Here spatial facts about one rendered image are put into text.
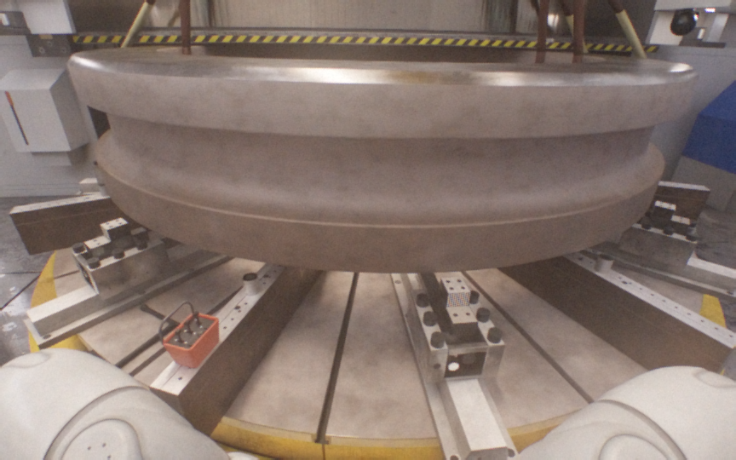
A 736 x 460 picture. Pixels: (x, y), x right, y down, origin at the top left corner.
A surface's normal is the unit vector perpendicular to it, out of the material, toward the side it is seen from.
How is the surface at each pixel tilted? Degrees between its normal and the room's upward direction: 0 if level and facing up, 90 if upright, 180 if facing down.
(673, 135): 90
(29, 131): 90
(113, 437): 27
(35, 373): 5
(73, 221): 90
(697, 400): 3
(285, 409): 0
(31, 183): 90
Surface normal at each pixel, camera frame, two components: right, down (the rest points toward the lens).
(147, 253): 0.79, 0.31
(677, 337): -0.87, 0.22
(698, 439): 0.02, -0.56
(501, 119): 0.17, 0.47
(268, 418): 0.02, -0.88
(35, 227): 0.49, 0.42
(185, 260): 0.75, 0.01
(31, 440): -0.11, -0.37
